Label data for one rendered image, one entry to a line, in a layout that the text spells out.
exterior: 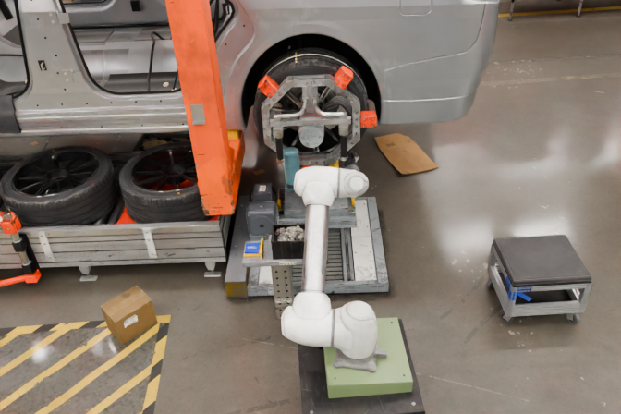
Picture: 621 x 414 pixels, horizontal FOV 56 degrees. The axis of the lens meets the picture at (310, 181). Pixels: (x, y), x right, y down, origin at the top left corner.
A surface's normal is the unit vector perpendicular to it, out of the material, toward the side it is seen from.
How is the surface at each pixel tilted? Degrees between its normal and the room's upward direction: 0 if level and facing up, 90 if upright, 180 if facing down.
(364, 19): 90
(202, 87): 90
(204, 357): 0
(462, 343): 0
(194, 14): 90
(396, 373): 4
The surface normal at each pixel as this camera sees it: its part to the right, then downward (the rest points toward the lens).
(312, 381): -0.04, -0.83
